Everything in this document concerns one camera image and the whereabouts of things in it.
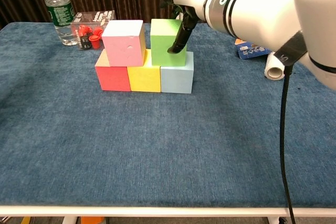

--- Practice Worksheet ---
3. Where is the green cube block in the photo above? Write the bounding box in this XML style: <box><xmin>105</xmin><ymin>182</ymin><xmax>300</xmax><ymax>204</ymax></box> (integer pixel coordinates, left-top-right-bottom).
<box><xmin>150</xmin><ymin>18</ymin><xmax>187</xmax><ymax>67</ymax></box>

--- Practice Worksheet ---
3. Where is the light blue cube block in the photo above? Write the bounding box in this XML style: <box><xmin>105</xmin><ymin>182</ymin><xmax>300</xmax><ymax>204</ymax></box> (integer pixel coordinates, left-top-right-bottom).
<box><xmin>160</xmin><ymin>50</ymin><xmax>195</xmax><ymax>94</ymax></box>

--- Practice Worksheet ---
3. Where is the pink cube block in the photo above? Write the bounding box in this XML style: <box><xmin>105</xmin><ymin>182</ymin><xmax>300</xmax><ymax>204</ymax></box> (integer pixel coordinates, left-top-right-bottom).
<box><xmin>101</xmin><ymin>19</ymin><xmax>146</xmax><ymax>67</ymax></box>

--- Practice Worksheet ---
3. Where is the yellow cube block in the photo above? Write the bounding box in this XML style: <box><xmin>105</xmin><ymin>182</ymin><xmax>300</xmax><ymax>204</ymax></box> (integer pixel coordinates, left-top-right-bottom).
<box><xmin>127</xmin><ymin>49</ymin><xmax>163</xmax><ymax>93</ymax></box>

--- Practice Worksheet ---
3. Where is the red cube block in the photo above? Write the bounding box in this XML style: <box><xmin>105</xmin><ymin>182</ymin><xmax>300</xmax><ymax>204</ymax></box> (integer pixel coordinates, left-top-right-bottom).
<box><xmin>94</xmin><ymin>49</ymin><xmax>132</xmax><ymax>92</ymax></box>

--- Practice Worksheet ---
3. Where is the blue orange cookie box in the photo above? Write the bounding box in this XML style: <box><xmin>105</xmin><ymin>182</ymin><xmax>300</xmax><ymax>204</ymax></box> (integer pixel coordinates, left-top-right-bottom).
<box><xmin>235</xmin><ymin>38</ymin><xmax>274</xmax><ymax>60</ymax></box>

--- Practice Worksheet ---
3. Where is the clear box with red stoppers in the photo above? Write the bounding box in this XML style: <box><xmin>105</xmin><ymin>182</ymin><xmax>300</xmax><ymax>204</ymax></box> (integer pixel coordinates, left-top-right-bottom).
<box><xmin>70</xmin><ymin>10</ymin><xmax>116</xmax><ymax>51</ymax></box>

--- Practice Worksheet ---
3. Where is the plastic wrap roll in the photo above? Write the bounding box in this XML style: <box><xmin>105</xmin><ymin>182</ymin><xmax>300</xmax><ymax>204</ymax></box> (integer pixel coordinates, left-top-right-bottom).
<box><xmin>264</xmin><ymin>52</ymin><xmax>286</xmax><ymax>80</ymax></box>

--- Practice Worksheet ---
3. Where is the clear plastic water bottle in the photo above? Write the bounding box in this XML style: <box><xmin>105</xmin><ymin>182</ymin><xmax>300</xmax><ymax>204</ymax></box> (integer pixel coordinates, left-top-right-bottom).
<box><xmin>38</xmin><ymin>0</ymin><xmax>78</xmax><ymax>46</ymax></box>

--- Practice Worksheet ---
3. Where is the blue fabric table cover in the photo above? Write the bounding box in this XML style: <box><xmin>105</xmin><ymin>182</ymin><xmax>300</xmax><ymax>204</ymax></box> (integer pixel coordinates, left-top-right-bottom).
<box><xmin>0</xmin><ymin>22</ymin><xmax>336</xmax><ymax>208</ymax></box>

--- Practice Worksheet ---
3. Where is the orange object under table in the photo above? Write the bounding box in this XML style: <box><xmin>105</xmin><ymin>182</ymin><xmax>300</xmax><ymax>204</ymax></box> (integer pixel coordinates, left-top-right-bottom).
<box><xmin>80</xmin><ymin>216</ymin><xmax>105</xmax><ymax>224</ymax></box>

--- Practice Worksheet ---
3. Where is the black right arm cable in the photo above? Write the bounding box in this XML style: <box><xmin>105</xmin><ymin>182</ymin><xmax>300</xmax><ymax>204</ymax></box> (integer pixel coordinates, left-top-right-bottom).
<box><xmin>272</xmin><ymin>31</ymin><xmax>308</xmax><ymax>224</ymax></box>

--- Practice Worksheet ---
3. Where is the white table frame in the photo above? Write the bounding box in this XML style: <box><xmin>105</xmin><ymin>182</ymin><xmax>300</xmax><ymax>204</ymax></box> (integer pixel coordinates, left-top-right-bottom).
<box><xmin>0</xmin><ymin>205</ymin><xmax>336</xmax><ymax>224</ymax></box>

